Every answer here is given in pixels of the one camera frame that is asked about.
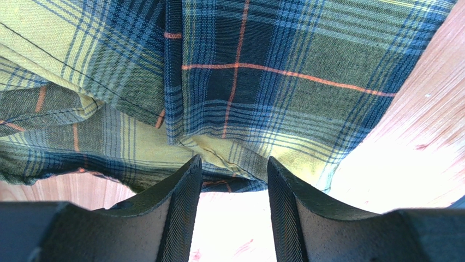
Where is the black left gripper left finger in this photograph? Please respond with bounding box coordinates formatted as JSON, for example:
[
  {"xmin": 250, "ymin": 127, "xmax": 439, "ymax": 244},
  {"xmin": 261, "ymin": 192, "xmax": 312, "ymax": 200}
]
[{"xmin": 1, "ymin": 156, "xmax": 202, "ymax": 261}]

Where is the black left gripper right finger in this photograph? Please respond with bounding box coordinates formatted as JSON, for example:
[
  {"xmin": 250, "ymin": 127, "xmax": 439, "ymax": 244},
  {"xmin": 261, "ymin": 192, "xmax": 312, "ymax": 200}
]
[{"xmin": 267, "ymin": 157, "xmax": 464, "ymax": 261}]

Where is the yellow black plaid shirt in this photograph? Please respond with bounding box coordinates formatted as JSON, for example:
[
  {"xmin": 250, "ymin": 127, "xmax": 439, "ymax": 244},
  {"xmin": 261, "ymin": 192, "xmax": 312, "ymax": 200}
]
[{"xmin": 1, "ymin": 1, "xmax": 456, "ymax": 192}]

